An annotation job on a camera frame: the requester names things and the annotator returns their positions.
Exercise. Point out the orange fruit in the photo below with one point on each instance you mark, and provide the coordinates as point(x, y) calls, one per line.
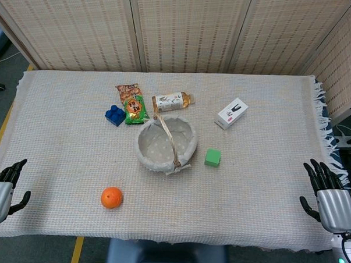
point(111, 197)

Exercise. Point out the green snack packet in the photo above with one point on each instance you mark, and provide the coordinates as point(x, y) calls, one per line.
point(135, 110)

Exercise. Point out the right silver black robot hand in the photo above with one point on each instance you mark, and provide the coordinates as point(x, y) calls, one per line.
point(336, 207)

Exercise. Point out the brown snack packet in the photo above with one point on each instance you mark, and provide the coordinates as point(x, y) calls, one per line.
point(127, 93)

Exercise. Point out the beige woven screen panel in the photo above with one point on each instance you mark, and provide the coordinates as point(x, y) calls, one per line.
point(75, 28)
point(290, 34)
point(188, 30)
point(341, 69)

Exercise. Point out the fabric-lined basket with handle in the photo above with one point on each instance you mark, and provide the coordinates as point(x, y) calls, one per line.
point(163, 145)

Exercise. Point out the white metal stand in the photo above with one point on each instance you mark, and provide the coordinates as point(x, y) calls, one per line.
point(347, 141)

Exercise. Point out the green cube block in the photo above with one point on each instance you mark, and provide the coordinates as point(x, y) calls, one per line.
point(212, 158)

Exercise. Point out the blue toy building brick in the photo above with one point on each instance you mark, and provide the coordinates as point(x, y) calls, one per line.
point(115, 115)

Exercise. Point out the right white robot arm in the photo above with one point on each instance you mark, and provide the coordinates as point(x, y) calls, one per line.
point(343, 258)

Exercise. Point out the tea bottle with white label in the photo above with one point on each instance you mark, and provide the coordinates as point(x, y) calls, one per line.
point(171, 102)

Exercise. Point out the white cardboard product box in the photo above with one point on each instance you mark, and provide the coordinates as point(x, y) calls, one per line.
point(231, 114)

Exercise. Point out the beige waffle weave tablecloth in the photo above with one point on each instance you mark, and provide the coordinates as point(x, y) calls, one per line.
point(75, 150)

